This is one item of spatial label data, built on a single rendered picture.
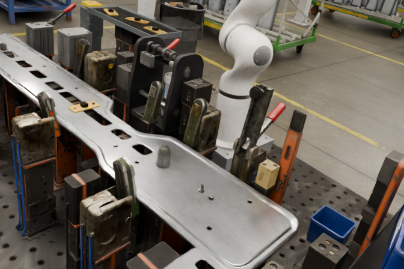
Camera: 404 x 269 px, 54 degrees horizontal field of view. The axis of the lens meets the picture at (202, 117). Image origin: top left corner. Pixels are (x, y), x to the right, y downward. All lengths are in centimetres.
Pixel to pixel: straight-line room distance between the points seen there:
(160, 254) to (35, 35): 113
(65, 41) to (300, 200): 97
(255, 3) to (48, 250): 93
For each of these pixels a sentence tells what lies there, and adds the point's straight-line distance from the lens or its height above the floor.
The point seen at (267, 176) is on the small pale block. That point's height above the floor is 105.
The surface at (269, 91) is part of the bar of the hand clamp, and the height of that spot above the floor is 121.
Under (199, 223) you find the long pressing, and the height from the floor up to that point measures 100.
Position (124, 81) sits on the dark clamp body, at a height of 104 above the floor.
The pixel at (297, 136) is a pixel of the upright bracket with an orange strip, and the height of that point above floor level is 115.
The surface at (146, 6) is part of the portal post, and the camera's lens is 499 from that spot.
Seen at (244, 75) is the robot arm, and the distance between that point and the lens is 131.
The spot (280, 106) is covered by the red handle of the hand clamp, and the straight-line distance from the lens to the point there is 98.
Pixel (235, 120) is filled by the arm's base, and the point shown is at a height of 90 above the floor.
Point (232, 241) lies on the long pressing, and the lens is 78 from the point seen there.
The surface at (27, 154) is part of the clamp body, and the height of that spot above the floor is 96.
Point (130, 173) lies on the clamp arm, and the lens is 74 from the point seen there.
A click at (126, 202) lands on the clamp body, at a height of 104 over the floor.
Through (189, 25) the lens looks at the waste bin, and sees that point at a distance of 391.
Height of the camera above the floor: 153
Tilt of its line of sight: 27 degrees down
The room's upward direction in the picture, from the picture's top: 9 degrees clockwise
